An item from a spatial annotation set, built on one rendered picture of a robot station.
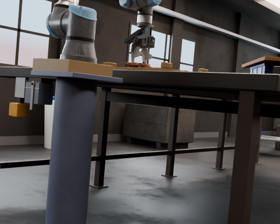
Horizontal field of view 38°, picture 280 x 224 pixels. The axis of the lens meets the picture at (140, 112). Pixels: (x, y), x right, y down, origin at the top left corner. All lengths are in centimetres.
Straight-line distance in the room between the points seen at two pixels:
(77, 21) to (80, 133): 45
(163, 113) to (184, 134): 58
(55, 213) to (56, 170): 17
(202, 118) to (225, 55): 169
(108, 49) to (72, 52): 522
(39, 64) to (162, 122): 480
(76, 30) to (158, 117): 489
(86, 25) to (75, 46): 10
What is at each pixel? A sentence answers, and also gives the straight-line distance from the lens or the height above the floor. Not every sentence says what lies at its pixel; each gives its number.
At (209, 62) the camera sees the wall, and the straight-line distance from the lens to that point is 934.
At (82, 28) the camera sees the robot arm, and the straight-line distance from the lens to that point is 168.
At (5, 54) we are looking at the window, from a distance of 568.
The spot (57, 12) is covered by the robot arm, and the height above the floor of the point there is 113.
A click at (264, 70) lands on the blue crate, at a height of 98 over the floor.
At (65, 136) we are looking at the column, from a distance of 165.
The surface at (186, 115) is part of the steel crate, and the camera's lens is 672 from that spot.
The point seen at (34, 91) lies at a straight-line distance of 236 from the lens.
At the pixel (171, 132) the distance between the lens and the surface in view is 424.
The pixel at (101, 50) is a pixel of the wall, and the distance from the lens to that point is 675.
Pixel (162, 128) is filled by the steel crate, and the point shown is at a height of 34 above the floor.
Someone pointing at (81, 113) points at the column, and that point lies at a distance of 164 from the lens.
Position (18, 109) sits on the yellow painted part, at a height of 67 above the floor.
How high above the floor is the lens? 80
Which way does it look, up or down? 2 degrees down
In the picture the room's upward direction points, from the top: 5 degrees clockwise
